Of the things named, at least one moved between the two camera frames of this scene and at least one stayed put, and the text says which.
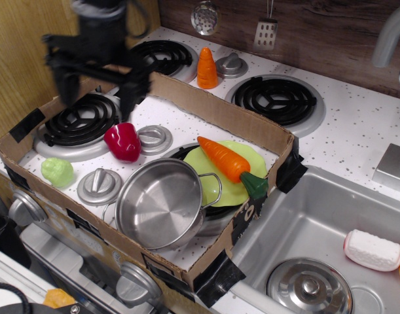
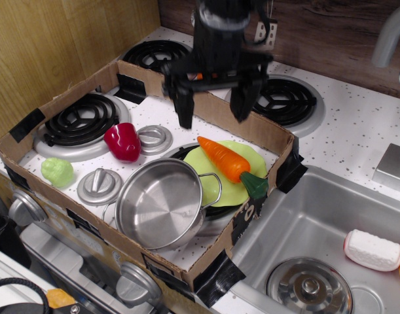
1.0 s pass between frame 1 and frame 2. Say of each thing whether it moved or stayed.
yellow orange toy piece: stayed
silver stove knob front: stayed
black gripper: moved
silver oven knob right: stayed
